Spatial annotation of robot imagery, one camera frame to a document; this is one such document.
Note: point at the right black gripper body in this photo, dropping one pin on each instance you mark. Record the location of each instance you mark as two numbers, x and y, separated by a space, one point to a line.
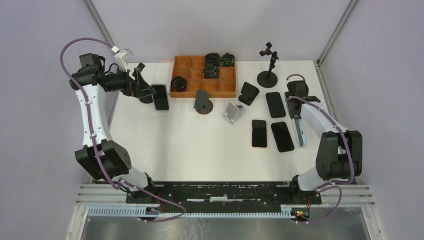
292 114

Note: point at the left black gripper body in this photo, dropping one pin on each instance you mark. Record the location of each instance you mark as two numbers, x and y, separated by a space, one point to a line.
124 85

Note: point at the black clamp stand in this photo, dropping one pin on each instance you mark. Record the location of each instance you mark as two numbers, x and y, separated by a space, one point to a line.
268 79
149 99

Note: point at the phone with clear case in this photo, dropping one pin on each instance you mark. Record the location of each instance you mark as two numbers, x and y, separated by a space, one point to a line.
160 98

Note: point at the black phone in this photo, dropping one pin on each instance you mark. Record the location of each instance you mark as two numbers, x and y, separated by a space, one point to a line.
275 105
282 137

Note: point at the blue case phone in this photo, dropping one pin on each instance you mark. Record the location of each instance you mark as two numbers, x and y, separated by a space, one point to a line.
300 132

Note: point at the pink case phone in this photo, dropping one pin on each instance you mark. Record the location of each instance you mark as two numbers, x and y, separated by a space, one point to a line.
259 136

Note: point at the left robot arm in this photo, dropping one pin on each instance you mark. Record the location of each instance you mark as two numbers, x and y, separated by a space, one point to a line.
100 155

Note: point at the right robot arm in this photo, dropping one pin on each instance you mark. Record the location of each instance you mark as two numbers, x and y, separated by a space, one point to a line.
339 158

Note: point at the black folding phone stand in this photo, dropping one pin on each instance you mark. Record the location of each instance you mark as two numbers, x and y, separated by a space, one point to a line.
248 93

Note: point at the round wooden phone stand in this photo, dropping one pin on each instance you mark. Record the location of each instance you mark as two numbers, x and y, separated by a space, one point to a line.
202 103

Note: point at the silver folding phone stand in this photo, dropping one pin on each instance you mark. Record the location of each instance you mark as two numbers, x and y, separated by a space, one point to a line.
233 113

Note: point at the black coiled band front-left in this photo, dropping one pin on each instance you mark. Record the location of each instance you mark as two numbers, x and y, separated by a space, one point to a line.
178 84

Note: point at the orange compartment tray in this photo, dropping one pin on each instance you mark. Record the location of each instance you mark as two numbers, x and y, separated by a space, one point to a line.
192 69

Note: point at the black coiled band middle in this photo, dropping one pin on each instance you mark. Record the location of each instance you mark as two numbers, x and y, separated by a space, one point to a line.
211 71

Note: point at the black coiled band top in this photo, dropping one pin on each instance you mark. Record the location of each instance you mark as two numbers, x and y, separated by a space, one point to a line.
212 58

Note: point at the green-black coiled band right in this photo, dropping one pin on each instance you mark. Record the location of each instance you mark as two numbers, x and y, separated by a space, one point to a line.
227 60

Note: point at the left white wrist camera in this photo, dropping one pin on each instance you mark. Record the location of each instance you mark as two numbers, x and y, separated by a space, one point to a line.
121 56

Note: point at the aluminium rail frame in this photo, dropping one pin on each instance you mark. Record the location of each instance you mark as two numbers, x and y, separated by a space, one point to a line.
103 194

